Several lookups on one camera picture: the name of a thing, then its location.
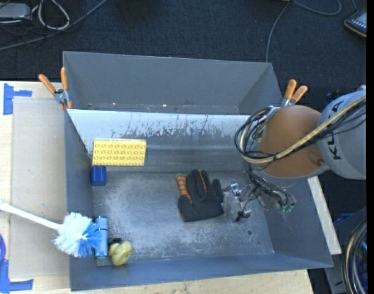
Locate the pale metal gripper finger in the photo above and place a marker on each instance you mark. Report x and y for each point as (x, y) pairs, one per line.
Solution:
(231, 206)
(235, 189)

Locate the black and orange glove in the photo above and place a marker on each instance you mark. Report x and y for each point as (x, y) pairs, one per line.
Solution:
(199, 201)

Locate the grey metal bin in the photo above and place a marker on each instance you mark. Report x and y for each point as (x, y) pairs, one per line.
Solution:
(162, 213)

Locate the yellow toy duck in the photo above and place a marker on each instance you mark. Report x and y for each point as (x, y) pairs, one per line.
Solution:
(121, 253)

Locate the yellow studded flat plate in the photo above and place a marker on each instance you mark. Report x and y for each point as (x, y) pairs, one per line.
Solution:
(119, 152)

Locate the light blue metal cylinder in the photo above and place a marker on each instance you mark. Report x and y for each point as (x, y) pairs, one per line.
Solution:
(101, 237)

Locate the blue small block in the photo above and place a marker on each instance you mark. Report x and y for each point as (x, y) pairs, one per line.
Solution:
(98, 175)

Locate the white and blue brush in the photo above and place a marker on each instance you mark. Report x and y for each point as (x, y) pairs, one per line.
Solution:
(75, 233)

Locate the pale flat board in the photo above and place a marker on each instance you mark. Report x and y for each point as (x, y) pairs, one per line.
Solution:
(36, 152)

